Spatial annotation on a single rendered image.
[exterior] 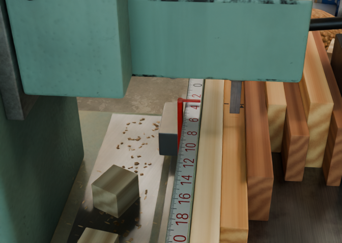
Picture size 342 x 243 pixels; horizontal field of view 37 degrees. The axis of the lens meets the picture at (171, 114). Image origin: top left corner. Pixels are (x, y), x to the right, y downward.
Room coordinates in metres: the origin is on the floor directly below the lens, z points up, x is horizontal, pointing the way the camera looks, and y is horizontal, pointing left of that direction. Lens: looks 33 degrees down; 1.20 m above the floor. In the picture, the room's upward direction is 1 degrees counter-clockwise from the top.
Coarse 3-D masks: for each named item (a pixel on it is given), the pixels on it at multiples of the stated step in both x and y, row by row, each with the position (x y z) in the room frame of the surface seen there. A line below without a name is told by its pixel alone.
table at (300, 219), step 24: (312, 168) 0.36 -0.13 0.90; (288, 192) 0.33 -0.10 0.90; (312, 192) 0.33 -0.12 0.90; (336, 192) 0.33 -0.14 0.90; (288, 216) 0.30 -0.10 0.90; (312, 216) 0.30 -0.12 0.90; (336, 216) 0.30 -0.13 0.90; (264, 240) 0.28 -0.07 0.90; (288, 240) 0.28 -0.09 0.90; (312, 240) 0.28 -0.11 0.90; (336, 240) 0.28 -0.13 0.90
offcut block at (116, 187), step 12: (120, 168) 0.45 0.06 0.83; (96, 180) 0.43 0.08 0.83; (108, 180) 0.43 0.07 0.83; (120, 180) 0.43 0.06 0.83; (132, 180) 0.43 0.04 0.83; (96, 192) 0.42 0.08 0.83; (108, 192) 0.41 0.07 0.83; (120, 192) 0.41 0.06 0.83; (132, 192) 0.43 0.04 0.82; (96, 204) 0.42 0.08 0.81; (108, 204) 0.41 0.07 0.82; (120, 204) 0.41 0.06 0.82
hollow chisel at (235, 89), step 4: (232, 84) 0.38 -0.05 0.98; (236, 84) 0.38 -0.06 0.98; (240, 84) 0.38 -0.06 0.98; (232, 88) 0.38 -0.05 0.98; (236, 88) 0.38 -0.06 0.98; (240, 88) 0.38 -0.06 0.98; (232, 92) 0.38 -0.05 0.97; (236, 92) 0.38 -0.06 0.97; (240, 92) 0.38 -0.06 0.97; (232, 96) 0.38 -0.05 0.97; (236, 96) 0.38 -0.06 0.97; (240, 96) 0.38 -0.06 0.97; (232, 100) 0.38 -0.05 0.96; (236, 100) 0.38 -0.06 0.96; (240, 100) 0.38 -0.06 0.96; (232, 104) 0.38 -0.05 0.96; (236, 104) 0.38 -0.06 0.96; (232, 108) 0.38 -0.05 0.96; (236, 108) 0.38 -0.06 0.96; (232, 112) 0.38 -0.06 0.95; (236, 112) 0.38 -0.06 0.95
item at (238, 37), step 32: (128, 0) 0.36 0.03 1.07; (160, 0) 0.36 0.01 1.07; (192, 0) 0.36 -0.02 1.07; (224, 0) 0.35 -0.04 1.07; (256, 0) 0.35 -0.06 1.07; (288, 0) 0.35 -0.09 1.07; (160, 32) 0.36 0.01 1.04; (192, 32) 0.36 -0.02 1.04; (224, 32) 0.35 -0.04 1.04; (256, 32) 0.35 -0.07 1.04; (288, 32) 0.35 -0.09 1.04; (160, 64) 0.36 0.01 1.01; (192, 64) 0.36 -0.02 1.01; (224, 64) 0.35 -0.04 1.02; (256, 64) 0.35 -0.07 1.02; (288, 64) 0.35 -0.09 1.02
